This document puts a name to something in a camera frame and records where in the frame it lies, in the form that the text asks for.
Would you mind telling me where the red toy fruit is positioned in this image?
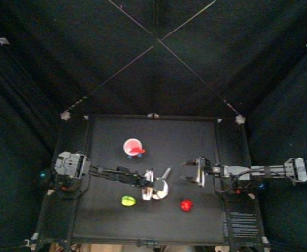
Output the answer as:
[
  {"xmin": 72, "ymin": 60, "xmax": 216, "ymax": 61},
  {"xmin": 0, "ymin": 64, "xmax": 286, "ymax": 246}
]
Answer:
[{"xmin": 179, "ymin": 198, "xmax": 194, "ymax": 213}]

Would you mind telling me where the white text label sticker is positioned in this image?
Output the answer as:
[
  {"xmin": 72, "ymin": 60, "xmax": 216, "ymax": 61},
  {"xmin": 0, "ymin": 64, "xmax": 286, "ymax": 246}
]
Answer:
[{"xmin": 228, "ymin": 210, "xmax": 261, "ymax": 243}]

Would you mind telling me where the yellow-green toy starfruit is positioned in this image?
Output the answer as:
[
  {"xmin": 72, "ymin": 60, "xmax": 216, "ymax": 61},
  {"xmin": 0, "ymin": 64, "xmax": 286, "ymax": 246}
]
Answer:
[{"xmin": 119, "ymin": 195, "xmax": 138, "ymax": 208}]

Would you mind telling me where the thin diagonal cord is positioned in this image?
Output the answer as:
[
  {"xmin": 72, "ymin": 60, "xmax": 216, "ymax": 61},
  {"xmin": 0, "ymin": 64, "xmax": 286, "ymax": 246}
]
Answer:
[
  {"xmin": 65, "ymin": 0, "xmax": 219, "ymax": 113},
  {"xmin": 107, "ymin": 0, "xmax": 243, "ymax": 116}
]

